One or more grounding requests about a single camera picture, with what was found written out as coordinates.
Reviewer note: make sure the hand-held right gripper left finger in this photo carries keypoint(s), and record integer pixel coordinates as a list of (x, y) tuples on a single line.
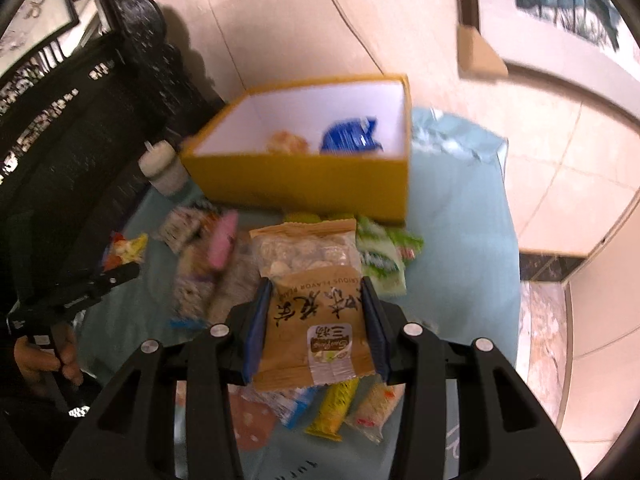
[(257, 330)]

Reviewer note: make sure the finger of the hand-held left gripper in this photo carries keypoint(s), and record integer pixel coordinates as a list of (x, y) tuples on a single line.
[(107, 280)]

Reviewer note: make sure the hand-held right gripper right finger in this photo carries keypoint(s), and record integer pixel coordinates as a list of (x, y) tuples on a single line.
[(374, 330)]

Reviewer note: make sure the brown peanut packet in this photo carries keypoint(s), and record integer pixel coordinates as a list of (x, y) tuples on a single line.
[(305, 320)]

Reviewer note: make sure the yellow cardboard box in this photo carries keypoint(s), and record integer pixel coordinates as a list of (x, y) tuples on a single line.
[(300, 185)]

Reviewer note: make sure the person's left hand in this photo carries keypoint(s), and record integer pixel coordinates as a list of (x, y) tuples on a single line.
[(37, 360)]

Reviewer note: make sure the colourful candy packet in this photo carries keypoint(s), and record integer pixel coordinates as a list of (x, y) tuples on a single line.
[(125, 252)]

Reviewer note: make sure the grey clear snack packet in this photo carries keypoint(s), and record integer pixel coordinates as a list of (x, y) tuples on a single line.
[(235, 285)]

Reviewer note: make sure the clear white snack packet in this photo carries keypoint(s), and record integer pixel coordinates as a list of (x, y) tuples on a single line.
[(192, 292)]

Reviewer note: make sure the green white snack packet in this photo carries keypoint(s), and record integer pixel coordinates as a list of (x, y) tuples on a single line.
[(382, 255)]

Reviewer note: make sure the white red snack packet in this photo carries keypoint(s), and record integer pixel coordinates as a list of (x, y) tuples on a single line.
[(372, 410)]

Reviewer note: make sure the blue white snack packet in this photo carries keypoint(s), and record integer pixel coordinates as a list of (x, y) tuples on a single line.
[(292, 402)]

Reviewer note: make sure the yellow long snack packet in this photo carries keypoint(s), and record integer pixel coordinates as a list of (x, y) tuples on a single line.
[(332, 407)]

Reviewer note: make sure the pink snack packet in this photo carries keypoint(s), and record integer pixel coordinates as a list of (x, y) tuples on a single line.
[(222, 245)]

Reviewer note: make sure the white patterned snack packet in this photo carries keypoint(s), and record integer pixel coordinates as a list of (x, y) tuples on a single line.
[(182, 225)]

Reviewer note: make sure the teal printed tablecloth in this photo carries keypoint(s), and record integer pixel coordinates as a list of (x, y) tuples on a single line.
[(460, 240)]

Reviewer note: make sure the white lidded cup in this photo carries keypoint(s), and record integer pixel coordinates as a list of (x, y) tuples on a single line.
[(160, 165)]

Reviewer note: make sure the dark carved wooden bench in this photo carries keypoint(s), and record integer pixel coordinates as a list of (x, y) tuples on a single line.
[(90, 125)]

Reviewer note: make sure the pale bun packet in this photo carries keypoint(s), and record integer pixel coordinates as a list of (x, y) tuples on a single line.
[(287, 142)]

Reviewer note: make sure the cardboard corner protector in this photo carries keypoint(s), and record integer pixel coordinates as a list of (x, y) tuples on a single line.
[(477, 52)]

